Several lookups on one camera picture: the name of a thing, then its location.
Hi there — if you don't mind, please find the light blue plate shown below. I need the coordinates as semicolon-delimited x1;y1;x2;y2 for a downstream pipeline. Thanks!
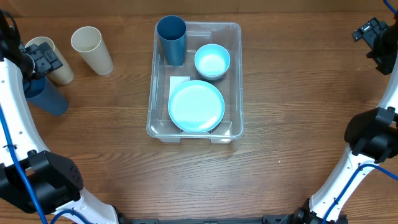
167;80;226;133

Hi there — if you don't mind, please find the clear plastic storage bin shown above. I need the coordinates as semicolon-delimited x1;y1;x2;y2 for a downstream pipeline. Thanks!
146;16;244;144

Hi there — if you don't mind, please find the right blue cable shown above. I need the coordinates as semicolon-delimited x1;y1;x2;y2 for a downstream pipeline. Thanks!
322;162;398;224

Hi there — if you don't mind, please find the beige cup far left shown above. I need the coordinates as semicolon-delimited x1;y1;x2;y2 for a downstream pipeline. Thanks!
25;36;74;85

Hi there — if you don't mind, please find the blue cup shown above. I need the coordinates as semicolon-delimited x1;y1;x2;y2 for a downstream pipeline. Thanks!
23;77;68;116
156;16;187;66

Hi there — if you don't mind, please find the light blue bowl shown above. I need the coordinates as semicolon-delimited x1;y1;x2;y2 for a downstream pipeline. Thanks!
194;44;231;80

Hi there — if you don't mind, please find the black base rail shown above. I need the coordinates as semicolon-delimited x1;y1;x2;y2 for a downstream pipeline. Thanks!
116;214;349;224

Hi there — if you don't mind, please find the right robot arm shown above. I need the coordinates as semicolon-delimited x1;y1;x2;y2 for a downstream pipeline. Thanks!
282;18;397;223

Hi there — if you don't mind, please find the beige cup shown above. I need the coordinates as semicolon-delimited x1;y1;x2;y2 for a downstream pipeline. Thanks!
25;36;74;85
71;26;114;76

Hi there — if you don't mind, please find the beige cup back right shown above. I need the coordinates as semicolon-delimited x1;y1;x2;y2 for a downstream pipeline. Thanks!
71;26;114;76

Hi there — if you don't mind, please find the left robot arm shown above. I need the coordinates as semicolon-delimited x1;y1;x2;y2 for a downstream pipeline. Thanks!
1;11;129;223

